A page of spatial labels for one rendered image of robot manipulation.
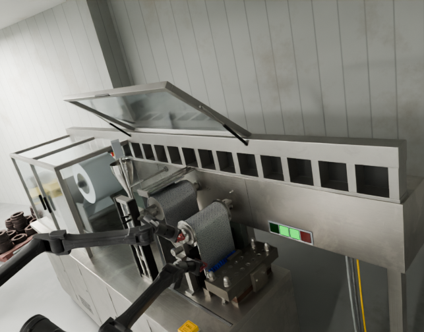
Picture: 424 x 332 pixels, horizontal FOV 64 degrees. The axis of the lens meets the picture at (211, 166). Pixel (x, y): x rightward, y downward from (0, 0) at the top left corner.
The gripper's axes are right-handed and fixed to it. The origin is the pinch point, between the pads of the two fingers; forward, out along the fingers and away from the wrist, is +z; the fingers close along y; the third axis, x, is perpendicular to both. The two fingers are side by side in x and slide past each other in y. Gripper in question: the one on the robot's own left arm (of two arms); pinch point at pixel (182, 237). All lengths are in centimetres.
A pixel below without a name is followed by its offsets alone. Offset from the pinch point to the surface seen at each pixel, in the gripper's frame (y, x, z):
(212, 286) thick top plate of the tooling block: 15.4, -15.7, 16.7
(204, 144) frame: -15, 51, 1
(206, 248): 5.6, -0.4, 13.8
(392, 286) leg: 81, 18, 55
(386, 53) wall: 17, 194, 113
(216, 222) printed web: 5.0, 13.9, 13.7
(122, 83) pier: -249, 128, 58
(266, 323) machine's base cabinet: 35, -23, 45
